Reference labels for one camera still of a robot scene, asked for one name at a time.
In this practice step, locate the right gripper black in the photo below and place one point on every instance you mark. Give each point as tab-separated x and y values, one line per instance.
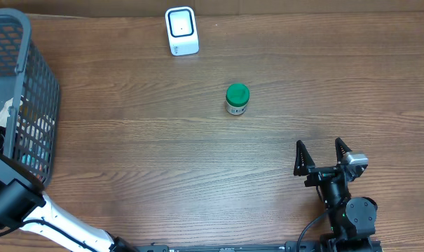
304	165

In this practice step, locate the green lid jar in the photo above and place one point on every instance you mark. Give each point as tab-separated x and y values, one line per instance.
237	99

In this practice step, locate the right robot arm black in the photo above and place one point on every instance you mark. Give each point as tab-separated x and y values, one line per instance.
352	219

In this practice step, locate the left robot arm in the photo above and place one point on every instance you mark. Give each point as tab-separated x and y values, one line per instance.
25	206

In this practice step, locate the white barcode scanner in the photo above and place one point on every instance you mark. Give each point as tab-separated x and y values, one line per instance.
182	31

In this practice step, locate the grey plastic mesh basket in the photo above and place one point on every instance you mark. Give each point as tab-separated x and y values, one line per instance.
29	98

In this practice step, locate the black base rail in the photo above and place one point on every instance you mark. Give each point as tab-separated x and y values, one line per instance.
288	246

